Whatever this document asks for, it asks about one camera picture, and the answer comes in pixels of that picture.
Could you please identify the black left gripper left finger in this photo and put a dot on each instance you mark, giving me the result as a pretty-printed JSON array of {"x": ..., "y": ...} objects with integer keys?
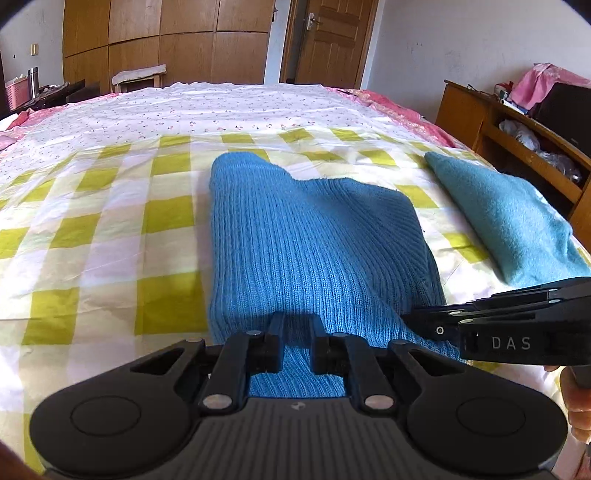
[{"x": 230, "y": 366}]

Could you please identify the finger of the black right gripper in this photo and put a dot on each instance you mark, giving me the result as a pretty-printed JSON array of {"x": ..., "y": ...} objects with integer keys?
[
  {"x": 567, "y": 289},
  {"x": 451, "y": 322}
]

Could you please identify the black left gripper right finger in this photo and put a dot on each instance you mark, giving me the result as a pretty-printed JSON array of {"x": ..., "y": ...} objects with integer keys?
[{"x": 351, "y": 358}]

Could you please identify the blue striped knit sweater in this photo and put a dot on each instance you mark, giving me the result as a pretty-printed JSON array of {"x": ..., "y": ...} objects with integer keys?
[{"x": 352, "y": 254}]

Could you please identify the right hand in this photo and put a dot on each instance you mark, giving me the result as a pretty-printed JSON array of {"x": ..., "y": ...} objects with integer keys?
[{"x": 577, "y": 401}]

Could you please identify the folded teal fleece garment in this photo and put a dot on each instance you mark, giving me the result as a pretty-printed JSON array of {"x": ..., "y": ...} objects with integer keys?
[{"x": 529, "y": 240}]

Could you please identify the wooden side desk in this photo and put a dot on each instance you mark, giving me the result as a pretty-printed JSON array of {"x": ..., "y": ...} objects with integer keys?
[{"x": 518, "y": 145}]

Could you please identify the yellow checked bed sheet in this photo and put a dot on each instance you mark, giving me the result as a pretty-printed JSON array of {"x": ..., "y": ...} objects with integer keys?
[{"x": 106, "y": 256}]

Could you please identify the black monitor on desk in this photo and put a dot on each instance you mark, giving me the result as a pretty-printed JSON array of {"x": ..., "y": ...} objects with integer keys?
[{"x": 566, "y": 110}]

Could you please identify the pink bedspread edge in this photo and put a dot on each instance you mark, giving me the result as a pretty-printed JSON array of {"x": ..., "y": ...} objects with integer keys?
[{"x": 408, "y": 118}]

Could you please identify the pink cloth on desk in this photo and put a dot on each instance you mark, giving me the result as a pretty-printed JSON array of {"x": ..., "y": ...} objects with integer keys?
[{"x": 537, "y": 82}]

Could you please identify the white floral bed sheet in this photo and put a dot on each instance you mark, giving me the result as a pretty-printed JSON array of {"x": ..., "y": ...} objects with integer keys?
[{"x": 50, "y": 135}]

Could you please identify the small padded stool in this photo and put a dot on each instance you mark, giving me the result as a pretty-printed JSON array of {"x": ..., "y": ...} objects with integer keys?
[{"x": 131, "y": 80}]

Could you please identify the wooden door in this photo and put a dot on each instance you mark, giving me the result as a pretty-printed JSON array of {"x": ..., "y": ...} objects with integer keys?
[{"x": 327, "y": 42}]

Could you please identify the wooden wardrobe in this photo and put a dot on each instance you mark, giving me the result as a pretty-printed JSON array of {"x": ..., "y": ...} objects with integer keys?
[{"x": 197, "y": 41}]

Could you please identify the dark bedside table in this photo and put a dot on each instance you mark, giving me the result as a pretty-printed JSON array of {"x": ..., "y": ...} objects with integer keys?
[{"x": 62, "y": 95}]

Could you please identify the pink pillow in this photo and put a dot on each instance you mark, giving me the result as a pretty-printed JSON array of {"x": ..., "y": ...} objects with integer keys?
[{"x": 6, "y": 140}]

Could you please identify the pink storage box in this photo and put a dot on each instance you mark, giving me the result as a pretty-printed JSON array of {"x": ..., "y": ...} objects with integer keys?
[{"x": 17, "y": 91}]

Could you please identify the steel thermos flask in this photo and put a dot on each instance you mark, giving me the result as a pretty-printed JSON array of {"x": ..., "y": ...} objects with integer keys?
[{"x": 33, "y": 82}]

